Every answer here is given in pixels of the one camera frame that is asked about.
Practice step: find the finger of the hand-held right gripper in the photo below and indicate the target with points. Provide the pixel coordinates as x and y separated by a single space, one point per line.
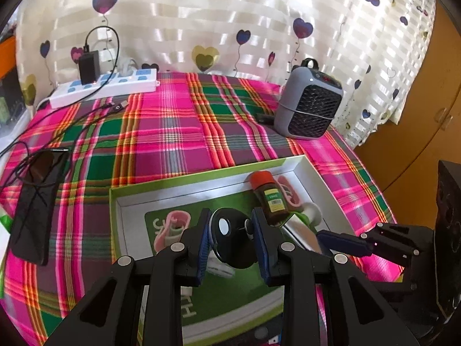
392 254
407 234

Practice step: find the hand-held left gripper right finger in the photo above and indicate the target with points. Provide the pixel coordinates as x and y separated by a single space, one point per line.
261 248

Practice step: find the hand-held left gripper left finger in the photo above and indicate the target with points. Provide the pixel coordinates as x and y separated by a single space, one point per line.
201 245

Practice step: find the black oval key fob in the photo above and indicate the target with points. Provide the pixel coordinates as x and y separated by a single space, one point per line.
230 252

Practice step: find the small pink silicone holder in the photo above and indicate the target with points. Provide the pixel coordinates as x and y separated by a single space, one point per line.
176 220

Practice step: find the silver rectangular case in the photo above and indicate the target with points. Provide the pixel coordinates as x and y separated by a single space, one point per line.
302 234

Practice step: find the brown medicine bottle red cap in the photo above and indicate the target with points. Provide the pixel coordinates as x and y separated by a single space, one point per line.
273 202

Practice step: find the blue rectangular plastic device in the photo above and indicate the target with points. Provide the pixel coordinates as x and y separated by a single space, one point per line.
342 243

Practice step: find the green and white cardboard box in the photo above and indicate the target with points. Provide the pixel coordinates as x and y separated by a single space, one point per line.
187 191

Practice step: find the white charger block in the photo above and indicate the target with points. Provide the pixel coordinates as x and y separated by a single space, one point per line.
219 268

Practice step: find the green booklet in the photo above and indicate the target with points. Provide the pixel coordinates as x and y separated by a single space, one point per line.
236 292

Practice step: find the small white plastic holder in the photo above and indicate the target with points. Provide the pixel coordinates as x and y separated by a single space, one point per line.
313 212

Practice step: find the wooden cabinet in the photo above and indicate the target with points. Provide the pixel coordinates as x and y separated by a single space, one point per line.
414 133

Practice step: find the pink green plaid tablecloth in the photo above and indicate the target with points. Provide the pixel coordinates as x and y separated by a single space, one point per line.
162 133

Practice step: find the grey portable heater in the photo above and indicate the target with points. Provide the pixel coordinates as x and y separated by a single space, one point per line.
309 108

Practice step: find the black smartphone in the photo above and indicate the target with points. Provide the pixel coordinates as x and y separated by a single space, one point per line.
32 216

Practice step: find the white power strip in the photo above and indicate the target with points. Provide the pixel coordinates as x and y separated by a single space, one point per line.
119 83

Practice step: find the white plug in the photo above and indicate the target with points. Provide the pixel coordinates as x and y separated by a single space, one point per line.
128 66

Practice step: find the black power adapter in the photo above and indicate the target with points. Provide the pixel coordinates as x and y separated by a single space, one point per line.
90 66

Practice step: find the white curtain with hearts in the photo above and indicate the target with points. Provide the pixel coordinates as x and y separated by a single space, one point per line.
216 14

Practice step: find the orange lidded storage box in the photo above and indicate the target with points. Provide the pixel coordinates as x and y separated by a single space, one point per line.
7 48

